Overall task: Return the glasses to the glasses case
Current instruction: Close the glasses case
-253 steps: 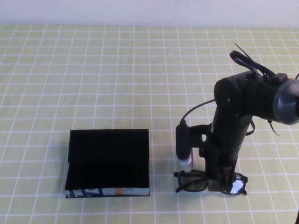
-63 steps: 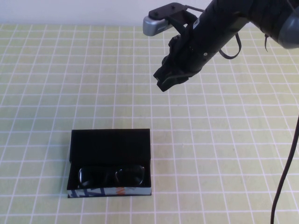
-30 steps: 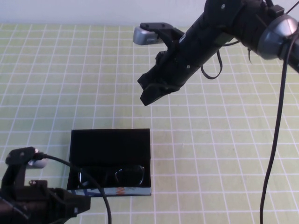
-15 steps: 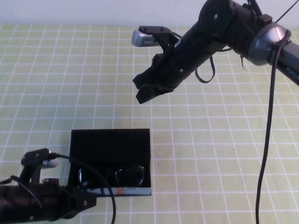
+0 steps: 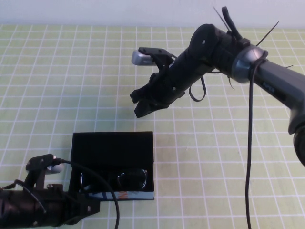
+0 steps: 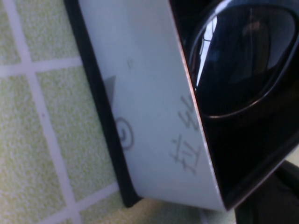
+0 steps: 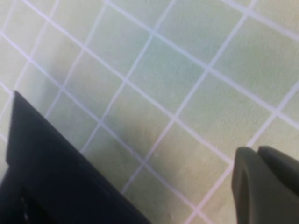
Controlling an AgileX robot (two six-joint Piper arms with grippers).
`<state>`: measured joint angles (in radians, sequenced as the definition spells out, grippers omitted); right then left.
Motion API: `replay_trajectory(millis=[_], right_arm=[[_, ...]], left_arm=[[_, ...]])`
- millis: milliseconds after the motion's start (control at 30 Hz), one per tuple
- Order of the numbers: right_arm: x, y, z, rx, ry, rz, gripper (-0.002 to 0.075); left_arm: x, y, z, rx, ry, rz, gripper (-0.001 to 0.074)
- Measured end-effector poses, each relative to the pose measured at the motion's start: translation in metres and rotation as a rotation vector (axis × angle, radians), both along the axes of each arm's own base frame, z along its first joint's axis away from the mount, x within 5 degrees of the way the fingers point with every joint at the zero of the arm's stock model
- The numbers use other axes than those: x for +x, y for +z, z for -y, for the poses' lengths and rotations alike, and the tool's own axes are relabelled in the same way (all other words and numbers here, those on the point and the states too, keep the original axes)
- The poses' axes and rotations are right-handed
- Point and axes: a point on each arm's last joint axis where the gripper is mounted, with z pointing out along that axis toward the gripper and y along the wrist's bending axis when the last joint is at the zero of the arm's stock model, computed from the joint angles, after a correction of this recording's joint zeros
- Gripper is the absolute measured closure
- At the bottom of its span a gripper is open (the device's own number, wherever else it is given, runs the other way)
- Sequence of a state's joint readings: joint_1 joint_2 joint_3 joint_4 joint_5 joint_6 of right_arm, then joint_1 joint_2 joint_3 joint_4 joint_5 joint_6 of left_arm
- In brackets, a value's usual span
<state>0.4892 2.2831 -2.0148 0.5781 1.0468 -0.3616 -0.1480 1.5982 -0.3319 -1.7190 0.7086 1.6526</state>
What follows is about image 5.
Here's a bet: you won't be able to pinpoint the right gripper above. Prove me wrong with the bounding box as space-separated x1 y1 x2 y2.
130 69 186 119

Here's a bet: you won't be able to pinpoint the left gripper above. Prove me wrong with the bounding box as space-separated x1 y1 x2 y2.
45 183 101 226

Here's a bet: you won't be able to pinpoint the black framed glasses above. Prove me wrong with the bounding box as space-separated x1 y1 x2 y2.
79 167 150 192

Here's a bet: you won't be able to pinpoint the black glasses case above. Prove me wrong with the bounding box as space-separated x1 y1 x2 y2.
68 131 155 201

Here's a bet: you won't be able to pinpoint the green checked tablecloth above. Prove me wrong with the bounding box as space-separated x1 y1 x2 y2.
0 23 305 229

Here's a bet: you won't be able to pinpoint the left camera black cable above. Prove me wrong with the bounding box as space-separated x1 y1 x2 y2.
54 158 121 229

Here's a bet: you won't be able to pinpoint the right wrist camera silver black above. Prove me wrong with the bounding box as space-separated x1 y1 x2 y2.
131 49 158 66

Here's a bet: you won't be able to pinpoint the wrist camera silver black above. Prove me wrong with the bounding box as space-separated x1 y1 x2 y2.
131 49 158 66
25 157 65 174

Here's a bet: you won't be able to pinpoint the right camera mount bracket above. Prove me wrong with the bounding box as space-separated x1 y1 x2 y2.
139 47 177 74

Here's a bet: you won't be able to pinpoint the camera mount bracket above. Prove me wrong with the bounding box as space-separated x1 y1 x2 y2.
139 47 177 74
25 154 55 190

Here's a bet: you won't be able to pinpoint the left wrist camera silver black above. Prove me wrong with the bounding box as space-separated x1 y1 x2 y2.
25 157 65 174

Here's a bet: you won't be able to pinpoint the left camera mount bracket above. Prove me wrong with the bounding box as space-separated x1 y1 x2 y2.
25 154 55 190

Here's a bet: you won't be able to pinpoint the black cable tie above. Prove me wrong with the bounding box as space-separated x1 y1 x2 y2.
256 21 280 46
213 6 230 31

